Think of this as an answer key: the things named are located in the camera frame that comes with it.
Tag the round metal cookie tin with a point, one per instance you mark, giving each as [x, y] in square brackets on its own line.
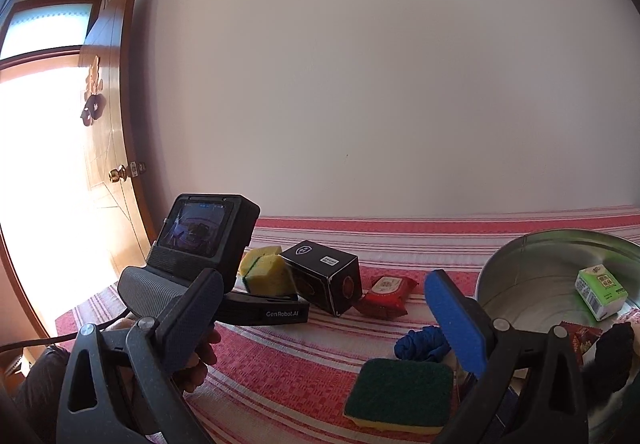
[530, 282]

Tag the person left hand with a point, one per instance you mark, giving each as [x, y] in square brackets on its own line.
[193, 375]

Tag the door hanging ornament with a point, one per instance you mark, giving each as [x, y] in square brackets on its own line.
[94, 98]

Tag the black rectangular box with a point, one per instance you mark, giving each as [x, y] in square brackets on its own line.
[327, 278]

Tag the brass door knob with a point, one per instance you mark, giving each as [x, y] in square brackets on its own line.
[132, 170]

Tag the green yellow scouring sponge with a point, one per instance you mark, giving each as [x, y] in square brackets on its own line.
[401, 396]

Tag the yellow sponge piece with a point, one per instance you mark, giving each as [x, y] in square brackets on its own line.
[253, 255]

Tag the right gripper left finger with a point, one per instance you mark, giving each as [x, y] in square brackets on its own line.
[94, 407]

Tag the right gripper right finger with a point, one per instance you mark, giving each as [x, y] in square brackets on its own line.
[551, 407]

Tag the large yellow sponge block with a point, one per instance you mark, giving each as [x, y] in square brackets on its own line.
[270, 277]

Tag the dark red snack wrapper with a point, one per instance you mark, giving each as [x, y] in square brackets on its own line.
[582, 338]

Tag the red wet wipe packet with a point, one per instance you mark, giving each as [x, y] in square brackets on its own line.
[386, 299]

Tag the wooden door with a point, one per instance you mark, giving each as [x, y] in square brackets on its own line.
[112, 135]

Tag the black camera with screen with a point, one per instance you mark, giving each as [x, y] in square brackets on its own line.
[204, 231]

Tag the white green tissue pack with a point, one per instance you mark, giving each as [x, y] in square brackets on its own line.
[601, 291]

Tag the blue hair scrunchie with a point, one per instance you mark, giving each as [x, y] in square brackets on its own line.
[426, 345]

